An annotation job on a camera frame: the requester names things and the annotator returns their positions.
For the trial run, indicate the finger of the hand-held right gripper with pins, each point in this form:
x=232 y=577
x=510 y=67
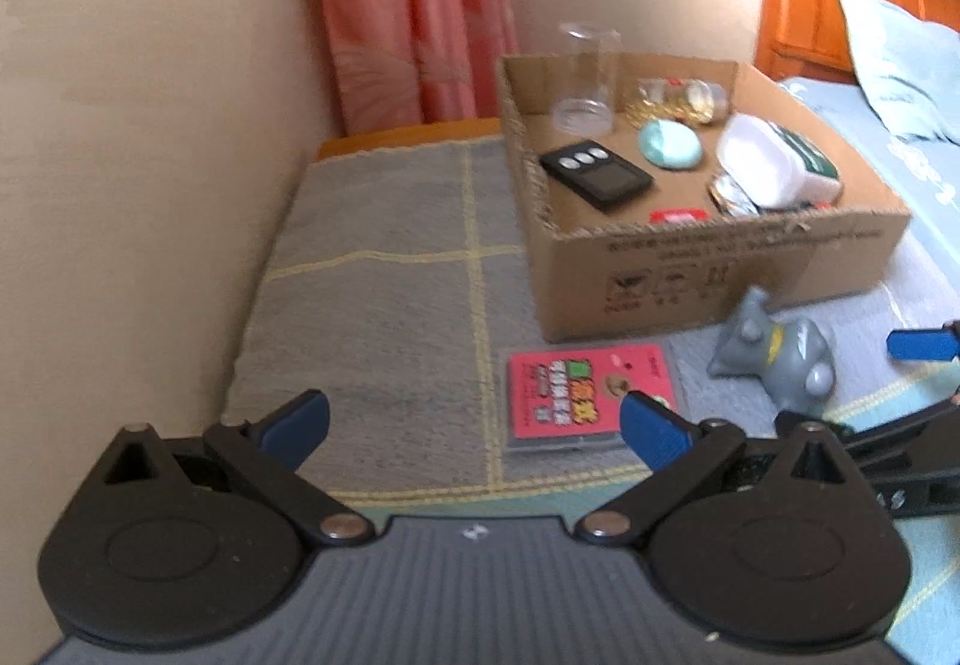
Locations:
x=919 y=343
x=907 y=455

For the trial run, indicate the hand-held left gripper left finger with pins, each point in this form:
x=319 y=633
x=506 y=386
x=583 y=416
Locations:
x=296 y=421

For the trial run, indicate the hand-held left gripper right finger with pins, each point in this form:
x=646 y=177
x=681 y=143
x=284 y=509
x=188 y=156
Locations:
x=652 y=429

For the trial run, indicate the pink card pack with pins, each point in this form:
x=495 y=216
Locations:
x=577 y=403

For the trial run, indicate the grey toy figure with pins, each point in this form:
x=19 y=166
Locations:
x=780 y=358

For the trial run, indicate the cardboard box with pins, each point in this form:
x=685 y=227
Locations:
x=712 y=268

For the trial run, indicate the red block robot toy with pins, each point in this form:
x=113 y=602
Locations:
x=679 y=215

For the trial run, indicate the blue flowered bedsheet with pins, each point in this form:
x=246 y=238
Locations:
x=926 y=185

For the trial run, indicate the green and white packet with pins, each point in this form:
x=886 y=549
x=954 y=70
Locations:
x=814 y=166

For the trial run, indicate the silver foil packet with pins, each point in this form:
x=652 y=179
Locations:
x=733 y=196

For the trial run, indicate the white plastic container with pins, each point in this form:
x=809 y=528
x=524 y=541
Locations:
x=757 y=159

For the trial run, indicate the black device with silver buttons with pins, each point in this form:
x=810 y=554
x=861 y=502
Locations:
x=596 y=174

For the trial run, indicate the light blue pillow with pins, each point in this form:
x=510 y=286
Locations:
x=907 y=65

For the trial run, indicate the teal oval soap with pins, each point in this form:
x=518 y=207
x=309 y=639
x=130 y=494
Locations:
x=671 y=144

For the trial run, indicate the orange wooden bench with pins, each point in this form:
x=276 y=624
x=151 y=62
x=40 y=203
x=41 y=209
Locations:
x=405 y=136

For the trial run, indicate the clear jar with gold lid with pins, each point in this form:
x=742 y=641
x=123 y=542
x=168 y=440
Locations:
x=694 y=94

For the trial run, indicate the clear plastic cup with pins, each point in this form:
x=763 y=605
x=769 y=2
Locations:
x=589 y=80

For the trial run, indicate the pink curtain with gold band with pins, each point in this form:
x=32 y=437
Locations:
x=390 y=35

